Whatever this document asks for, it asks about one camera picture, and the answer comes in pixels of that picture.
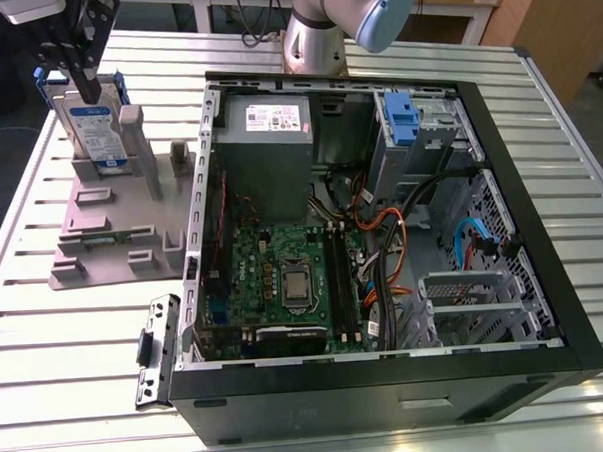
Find black RAM slot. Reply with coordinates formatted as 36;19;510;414
336;221;364;343
322;221;349;344

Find silver CPU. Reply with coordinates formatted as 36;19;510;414
284;271;314;302

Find metal slot retention bracket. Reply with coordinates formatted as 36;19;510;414
129;292;186;412

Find grey parts rack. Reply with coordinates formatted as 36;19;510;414
40;102;205;293

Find wooden cabinet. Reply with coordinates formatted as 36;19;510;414
479;0;603;112

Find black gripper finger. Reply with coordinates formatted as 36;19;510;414
78;0;125;71
35;38;102;106

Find CPU socket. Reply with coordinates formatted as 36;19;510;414
277;256;320;317

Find orange yellow wire bundle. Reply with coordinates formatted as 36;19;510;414
355;205;414;310

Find thin coloured wire bundle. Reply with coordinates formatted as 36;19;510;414
232;193;261;226

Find blue wire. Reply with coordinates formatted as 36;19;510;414
450;215;500;270

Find green motherboard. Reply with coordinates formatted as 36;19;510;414
195;220;383;361

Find black graphics card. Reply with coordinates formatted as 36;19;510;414
240;322;333;360

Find hard disk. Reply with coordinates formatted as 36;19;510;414
32;65;133;173

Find blue plastic drive latch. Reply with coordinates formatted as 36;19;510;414
383;91;422;148

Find metal optical drive cage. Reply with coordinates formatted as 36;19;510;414
363;85;484;204

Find green RAM stick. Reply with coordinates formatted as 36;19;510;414
81;231;133;246

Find grey power supply unit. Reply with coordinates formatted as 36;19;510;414
210;92;317;229

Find black cable bundle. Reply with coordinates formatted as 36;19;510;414
368;167;488;352

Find black open PC case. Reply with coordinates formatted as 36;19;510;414
154;52;603;449

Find thin red wire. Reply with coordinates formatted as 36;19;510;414
203;171;233;279

